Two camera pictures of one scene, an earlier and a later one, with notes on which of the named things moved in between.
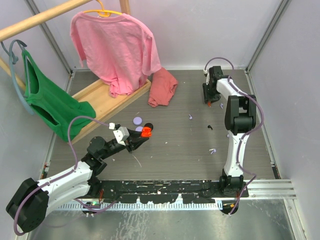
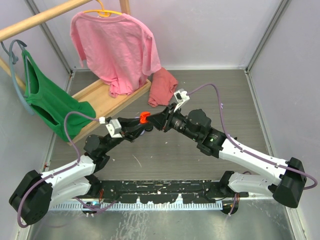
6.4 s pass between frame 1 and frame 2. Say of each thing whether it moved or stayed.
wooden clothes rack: stayed
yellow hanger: stayed
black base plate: stayed
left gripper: moved
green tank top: stayed
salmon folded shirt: stayed
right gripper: moved
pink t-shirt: stayed
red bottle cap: moved
